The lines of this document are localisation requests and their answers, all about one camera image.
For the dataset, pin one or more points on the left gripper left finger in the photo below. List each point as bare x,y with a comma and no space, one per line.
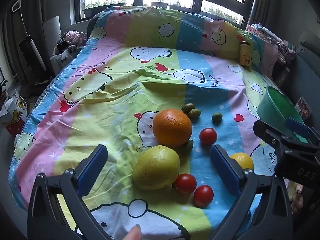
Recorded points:
46,219

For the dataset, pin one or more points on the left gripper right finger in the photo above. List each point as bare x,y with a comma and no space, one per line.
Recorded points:
272,218

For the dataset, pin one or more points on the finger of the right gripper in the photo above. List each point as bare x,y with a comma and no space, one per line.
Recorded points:
298,128
276,139

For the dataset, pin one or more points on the green plastic bowl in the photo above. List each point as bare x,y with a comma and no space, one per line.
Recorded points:
275,108

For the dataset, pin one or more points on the small yellow lemon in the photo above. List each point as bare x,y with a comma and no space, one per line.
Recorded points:
244,160

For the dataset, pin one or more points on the small round green fruit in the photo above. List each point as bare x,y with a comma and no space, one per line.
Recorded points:
217,117

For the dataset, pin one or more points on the red tomato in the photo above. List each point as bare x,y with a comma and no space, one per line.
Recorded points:
208,136
185,183
203,196

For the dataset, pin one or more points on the large orange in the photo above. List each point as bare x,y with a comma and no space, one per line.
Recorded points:
172,128

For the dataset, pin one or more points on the large yellow-green citrus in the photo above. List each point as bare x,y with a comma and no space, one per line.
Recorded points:
156,168

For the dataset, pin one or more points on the person's hand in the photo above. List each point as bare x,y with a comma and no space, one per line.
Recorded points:
134,234

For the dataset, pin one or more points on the dark grey sofa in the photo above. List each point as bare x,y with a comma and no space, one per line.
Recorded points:
302,80

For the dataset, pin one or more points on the pink clothes pile right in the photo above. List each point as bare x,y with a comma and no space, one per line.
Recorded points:
286,53

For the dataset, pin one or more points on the green olive fruit middle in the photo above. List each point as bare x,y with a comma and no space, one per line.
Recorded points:
194,113

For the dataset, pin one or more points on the green olive fruit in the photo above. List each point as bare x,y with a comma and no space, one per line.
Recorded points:
194,113
187,108

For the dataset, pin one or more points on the yellow cartoon bottle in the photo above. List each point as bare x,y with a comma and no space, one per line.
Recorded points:
245,54

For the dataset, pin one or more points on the green olive fruit left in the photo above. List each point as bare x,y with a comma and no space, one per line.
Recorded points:
187,108

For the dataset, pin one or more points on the red white carton box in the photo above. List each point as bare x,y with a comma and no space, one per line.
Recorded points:
14,114

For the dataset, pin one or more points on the colourful cartoon bed sheet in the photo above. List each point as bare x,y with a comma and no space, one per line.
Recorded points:
137,62

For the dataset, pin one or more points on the pink crumpled clothes left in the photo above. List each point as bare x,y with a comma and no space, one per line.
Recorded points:
76,38

